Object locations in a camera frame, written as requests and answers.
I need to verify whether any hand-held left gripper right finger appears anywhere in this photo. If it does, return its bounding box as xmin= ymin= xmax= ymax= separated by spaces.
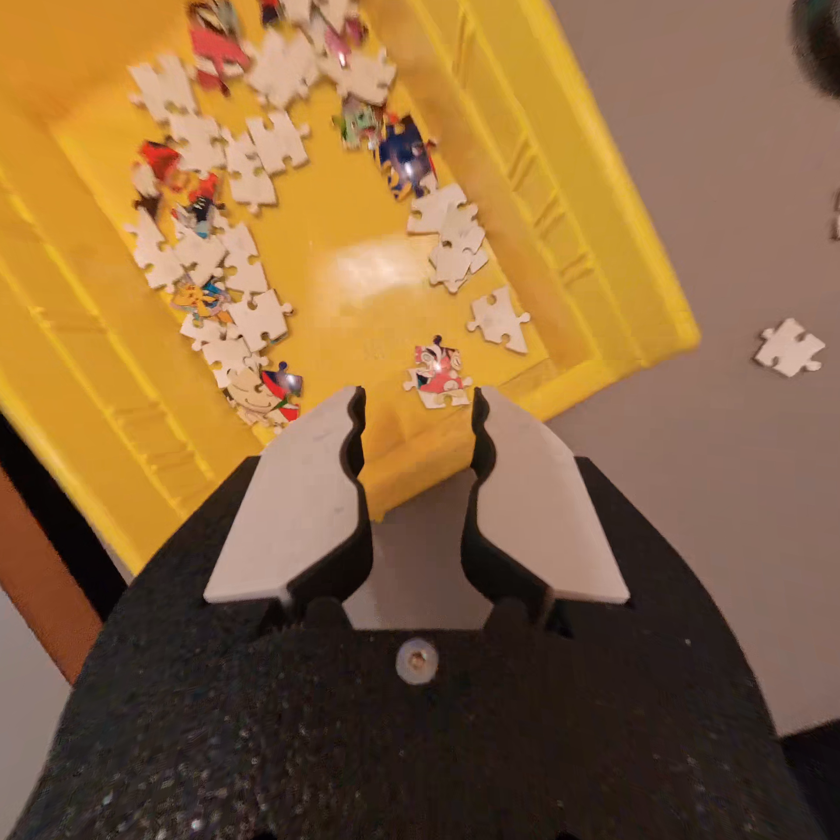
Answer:
xmin=459 ymin=385 xmax=632 ymax=629

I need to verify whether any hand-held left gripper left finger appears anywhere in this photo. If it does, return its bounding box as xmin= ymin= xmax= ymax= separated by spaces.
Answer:
xmin=202 ymin=385 xmax=375 ymax=616

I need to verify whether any pink printed puzzle piece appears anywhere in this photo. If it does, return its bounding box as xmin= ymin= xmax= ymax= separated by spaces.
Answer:
xmin=403 ymin=336 xmax=473 ymax=410

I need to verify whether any yellow plastic bin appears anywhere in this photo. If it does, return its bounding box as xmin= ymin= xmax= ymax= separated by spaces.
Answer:
xmin=0 ymin=0 xmax=702 ymax=578

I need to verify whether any pile of colourful puzzle pieces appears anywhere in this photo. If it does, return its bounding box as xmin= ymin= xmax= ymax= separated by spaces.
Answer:
xmin=125 ymin=0 xmax=532 ymax=431

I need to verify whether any spread of white puzzle pieces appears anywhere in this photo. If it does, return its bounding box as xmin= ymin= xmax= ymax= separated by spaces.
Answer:
xmin=753 ymin=190 xmax=840 ymax=378

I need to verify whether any black round puzzle stand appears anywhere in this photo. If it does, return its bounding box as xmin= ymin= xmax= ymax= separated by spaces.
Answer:
xmin=789 ymin=0 xmax=840 ymax=99

